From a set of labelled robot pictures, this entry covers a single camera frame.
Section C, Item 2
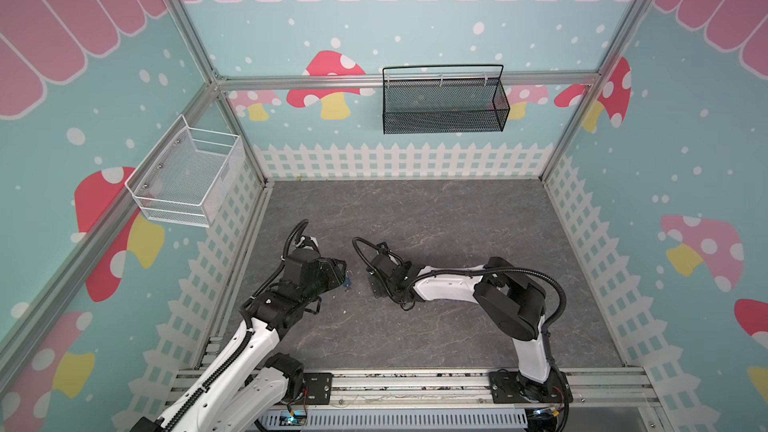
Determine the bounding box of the white wire wall basket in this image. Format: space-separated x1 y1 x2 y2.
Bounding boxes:
125 116 245 228

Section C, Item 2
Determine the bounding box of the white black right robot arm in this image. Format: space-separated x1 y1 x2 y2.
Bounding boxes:
353 237 572 406

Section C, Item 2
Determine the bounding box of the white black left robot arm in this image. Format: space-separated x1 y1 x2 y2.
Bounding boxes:
132 244 347 431

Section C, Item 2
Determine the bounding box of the black mesh wall basket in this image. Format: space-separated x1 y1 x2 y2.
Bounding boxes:
382 64 511 135

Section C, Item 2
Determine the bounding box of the aluminium frame profile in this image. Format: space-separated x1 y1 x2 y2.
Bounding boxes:
1 0 242 392

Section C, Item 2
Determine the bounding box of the black corrugated left cable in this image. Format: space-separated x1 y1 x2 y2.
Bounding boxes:
161 218 310 432

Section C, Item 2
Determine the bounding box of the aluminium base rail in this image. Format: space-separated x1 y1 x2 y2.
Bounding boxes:
161 368 661 412

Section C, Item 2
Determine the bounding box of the white ribbed cable duct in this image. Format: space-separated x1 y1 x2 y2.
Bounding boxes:
260 409 529 431

